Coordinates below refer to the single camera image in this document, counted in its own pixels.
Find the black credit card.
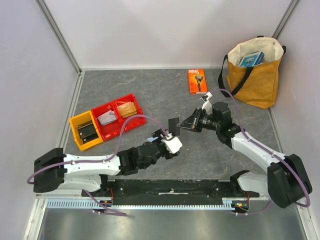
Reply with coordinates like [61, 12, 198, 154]
[78, 125, 98, 142]
[168, 117, 180, 137]

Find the grey card holder wallet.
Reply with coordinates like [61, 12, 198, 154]
[147, 136, 160, 143]

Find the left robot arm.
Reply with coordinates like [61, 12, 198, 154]
[27, 131, 183, 197]

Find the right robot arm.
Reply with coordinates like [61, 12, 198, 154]
[177, 102, 313, 209]

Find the dark card in yellow bin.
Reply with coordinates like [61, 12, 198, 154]
[77, 121, 93, 129]

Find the orange razor box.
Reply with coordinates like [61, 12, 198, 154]
[187, 68, 208, 95]

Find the red bin far right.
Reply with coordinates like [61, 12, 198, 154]
[114, 93, 147, 131]

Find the tan tote bag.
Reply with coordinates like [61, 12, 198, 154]
[218, 36, 287, 109]

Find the red bin near yellow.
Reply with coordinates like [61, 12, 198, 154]
[91, 101, 124, 141]

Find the blue razor box in bag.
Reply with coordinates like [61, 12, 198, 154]
[238, 51, 265, 68]

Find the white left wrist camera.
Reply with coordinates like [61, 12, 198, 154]
[161, 133, 183, 154]

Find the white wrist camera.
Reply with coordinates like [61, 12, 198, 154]
[200, 91, 212, 114]
[161, 133, 183, 154]

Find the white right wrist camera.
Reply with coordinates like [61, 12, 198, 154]
[200, 91, 212, 114]

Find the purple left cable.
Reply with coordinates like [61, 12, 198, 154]
[26, 114, 171, 216]

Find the purple cable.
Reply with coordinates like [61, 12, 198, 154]
[211, 87, 311, 216]
[26, 114, 171, 216]

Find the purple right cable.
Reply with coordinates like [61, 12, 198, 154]
[211, 87, 311, 216]

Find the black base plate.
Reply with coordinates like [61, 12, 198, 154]
[91, 179, 260, 205]

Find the white cable duct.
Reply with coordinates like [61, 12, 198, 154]
[46, 198, 236, 211]

